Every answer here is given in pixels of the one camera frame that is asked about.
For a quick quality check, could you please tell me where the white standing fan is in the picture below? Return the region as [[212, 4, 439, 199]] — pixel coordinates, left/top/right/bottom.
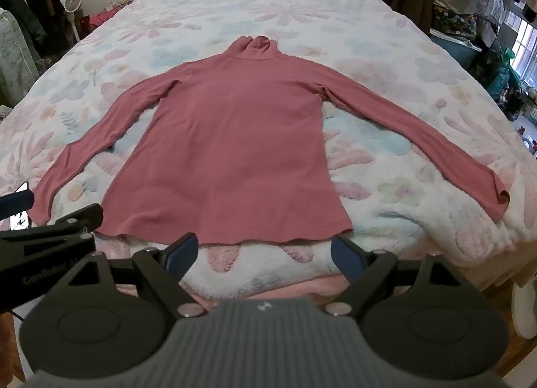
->
[[58, 0, 82, 43]]

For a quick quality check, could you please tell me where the black cable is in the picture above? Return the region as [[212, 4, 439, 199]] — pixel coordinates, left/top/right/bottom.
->
[[6, 303, 28, 324]]

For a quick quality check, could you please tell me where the pale green patterned cloth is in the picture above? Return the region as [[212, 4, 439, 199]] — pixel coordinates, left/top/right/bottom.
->
[[0, 9, 41, 108]]

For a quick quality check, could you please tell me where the floral fleece blanket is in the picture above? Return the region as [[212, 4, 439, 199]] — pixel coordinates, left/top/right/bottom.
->
[[0, 0, 537, 301]]

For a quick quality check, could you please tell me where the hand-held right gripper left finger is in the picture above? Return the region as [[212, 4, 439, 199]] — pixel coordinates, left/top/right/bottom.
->
[[68, 232, 207, 318]]

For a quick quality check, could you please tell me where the window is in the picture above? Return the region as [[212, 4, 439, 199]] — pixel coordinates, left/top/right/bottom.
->
[[505, 13, 537, 92]]

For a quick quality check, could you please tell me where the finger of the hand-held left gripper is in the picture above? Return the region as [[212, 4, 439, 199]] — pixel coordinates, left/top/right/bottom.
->
[[0, 189, 35, 219], [0, 203, 104, 262]]

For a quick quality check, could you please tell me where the white rounded object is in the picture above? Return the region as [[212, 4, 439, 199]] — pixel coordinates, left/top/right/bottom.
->
[[511, 274, 537, 340]]

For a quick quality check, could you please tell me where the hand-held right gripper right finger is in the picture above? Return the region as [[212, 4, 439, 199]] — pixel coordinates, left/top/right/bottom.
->
[[322, 234, 466, 318]]

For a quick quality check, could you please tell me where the teal storage bin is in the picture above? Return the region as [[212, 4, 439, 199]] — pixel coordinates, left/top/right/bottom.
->
[[429, 30, 484, 62]]

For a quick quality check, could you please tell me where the clothes rack with garments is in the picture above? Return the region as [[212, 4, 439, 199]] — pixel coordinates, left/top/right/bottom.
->
[[0, 0, 87, 75]]

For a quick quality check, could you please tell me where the red cloth pile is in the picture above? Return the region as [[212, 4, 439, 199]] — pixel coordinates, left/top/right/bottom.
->
[[89, 9, 120, 31]]

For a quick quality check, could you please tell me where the floral storage box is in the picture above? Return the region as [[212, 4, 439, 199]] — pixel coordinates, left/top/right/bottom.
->
[[432, 1, 480, 37]]

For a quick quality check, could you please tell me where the pink turtleneck sweater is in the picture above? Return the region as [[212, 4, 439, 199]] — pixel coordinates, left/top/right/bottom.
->
[[27, 34, 511, 246]]

